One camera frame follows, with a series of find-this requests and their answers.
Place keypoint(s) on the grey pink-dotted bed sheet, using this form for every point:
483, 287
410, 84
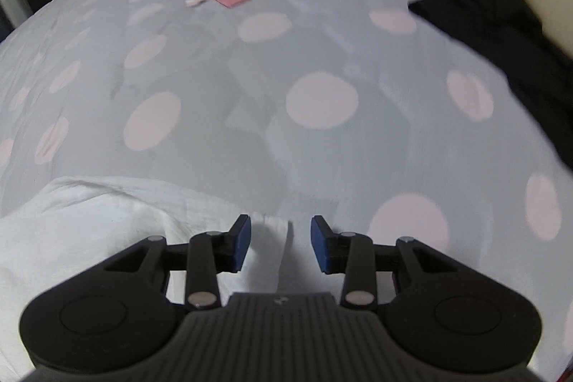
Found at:
313, 51

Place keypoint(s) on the white crinkled garment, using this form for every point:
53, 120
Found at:
89, 221

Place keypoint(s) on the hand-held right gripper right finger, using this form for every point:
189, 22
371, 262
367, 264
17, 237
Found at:
318, 246

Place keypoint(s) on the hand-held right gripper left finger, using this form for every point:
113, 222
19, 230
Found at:
243, 244

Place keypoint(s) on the black garment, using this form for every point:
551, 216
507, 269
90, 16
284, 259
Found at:
483, 6

